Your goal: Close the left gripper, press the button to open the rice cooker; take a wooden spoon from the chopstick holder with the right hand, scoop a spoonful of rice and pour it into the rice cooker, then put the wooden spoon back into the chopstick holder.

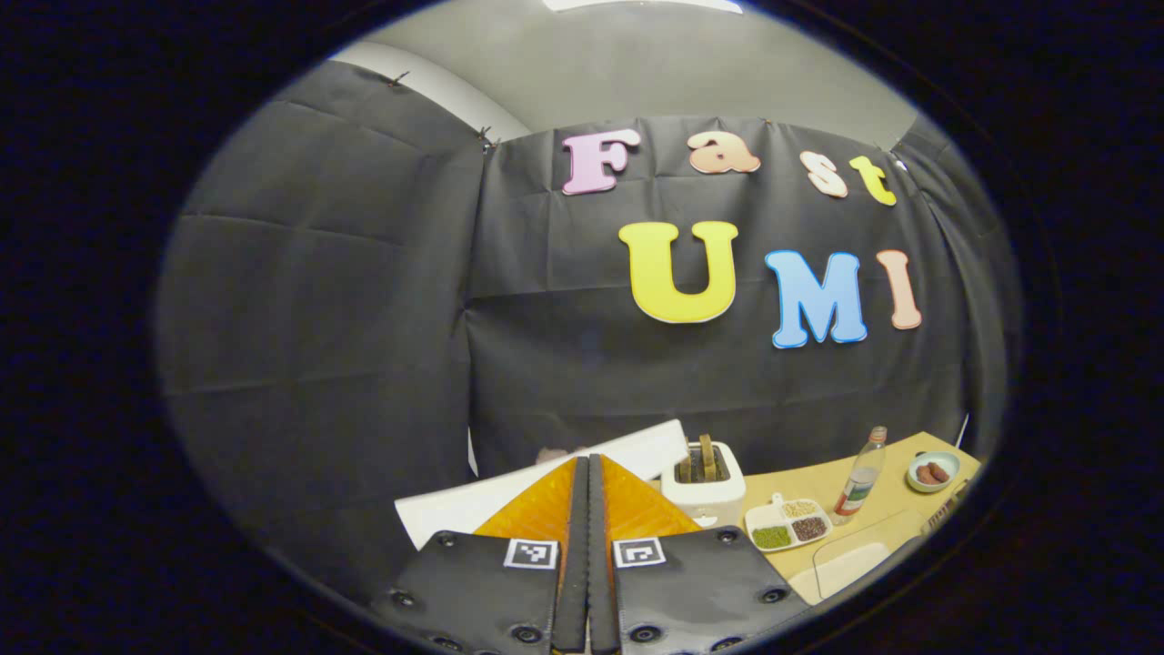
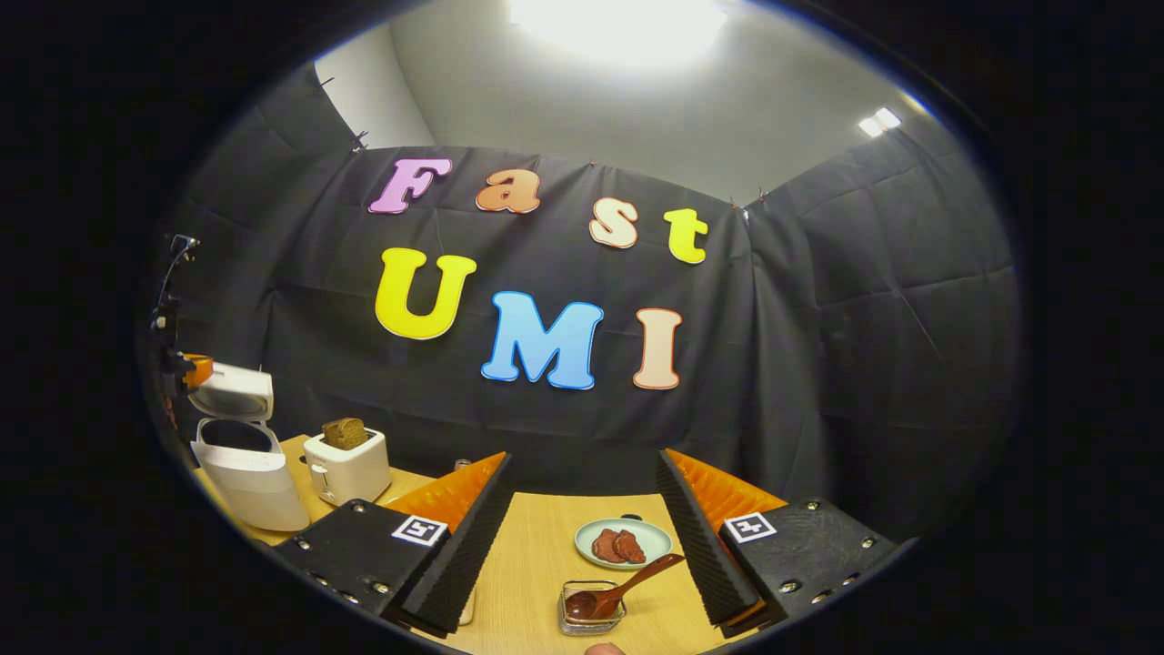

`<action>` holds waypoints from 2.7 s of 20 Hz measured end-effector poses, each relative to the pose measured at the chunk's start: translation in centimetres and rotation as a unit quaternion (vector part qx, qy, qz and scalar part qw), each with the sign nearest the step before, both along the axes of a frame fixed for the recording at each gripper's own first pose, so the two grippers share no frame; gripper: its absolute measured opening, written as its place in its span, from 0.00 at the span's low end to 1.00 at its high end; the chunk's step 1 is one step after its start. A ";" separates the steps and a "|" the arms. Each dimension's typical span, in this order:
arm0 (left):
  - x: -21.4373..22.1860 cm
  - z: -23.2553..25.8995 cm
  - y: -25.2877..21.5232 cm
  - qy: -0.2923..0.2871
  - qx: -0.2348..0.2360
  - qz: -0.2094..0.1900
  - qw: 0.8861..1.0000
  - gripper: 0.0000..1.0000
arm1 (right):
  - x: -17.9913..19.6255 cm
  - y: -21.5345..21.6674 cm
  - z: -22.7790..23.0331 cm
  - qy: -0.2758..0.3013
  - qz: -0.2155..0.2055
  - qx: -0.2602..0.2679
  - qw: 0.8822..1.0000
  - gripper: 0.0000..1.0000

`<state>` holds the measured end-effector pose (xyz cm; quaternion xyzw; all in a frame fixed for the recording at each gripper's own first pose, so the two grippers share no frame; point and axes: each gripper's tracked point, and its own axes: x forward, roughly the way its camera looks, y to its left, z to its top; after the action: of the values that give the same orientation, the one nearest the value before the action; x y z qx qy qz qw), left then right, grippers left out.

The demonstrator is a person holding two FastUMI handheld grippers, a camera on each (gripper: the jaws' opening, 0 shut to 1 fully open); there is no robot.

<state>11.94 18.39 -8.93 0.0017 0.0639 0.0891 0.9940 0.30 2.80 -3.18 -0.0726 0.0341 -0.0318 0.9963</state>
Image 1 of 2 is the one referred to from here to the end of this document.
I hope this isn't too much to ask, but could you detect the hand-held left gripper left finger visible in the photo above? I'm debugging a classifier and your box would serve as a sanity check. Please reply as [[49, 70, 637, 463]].
[[368, 453, 590, 655]]

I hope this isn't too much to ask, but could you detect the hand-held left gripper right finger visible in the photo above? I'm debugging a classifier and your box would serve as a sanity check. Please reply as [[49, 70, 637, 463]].
[[589, 453, 810, 655]]

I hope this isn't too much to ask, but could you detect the white rice cooker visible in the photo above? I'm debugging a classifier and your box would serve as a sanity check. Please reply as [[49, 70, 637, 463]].
[[394, 418, 690, 551]]

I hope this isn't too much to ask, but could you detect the white toaster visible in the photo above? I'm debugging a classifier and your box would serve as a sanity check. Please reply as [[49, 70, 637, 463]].
[[660, 441, 747, 529]]

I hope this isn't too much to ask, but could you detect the white divided bean dish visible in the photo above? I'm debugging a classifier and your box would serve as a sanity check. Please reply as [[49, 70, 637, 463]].
[[744, 493, 833, 553]]

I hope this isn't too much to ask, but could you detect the clear plastic water bottle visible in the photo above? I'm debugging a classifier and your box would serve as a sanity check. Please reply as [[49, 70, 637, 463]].
[[832, 426, 888, 527]]

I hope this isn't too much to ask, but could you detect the black backdrop cloth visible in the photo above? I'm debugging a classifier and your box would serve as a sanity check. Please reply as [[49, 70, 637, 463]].
[[155, 59, 1010, 601]]

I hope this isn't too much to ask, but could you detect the pale green plate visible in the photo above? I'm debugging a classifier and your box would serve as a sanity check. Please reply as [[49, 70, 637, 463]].
[[907, 450, 961, 494]]

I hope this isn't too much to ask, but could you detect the ceiling light panel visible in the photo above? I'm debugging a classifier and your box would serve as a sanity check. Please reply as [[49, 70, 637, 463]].
[[546, 0, 745, 14]]

